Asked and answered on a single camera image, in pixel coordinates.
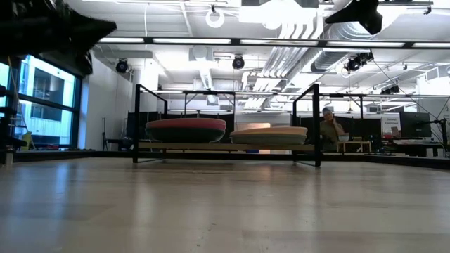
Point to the white bowl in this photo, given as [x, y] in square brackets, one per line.
[344, 137]

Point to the yellow-green bottle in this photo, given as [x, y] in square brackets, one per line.
[27, 140]

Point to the black background rig frame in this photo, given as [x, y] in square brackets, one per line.
[209, 92]

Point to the black window frame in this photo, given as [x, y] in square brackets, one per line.
[76, 112]

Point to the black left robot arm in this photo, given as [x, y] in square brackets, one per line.
[14, 28]

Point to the black jointed stand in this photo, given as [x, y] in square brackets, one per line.
[444, 133]

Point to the person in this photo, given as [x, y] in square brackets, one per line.
[328, 131]

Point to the silver ventilation duct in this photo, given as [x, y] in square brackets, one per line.
[327, 59]

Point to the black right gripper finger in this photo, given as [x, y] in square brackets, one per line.
[346, 15]

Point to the black computer monitor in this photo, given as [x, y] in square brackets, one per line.
[415, 124]

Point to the white sign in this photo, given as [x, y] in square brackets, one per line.
[391, 123]

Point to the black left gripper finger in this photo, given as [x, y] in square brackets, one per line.
[93, 30]

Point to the small wooden stand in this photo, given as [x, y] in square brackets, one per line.
[353, 143]

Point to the sage green plate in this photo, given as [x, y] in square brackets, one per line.
[269, 140]

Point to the dark green plate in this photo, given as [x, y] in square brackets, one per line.
[184, 136]

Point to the black ceiling spotlight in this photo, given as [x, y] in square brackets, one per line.
[238, 62]
[353, 64]
[390, 90]
[122, 66]

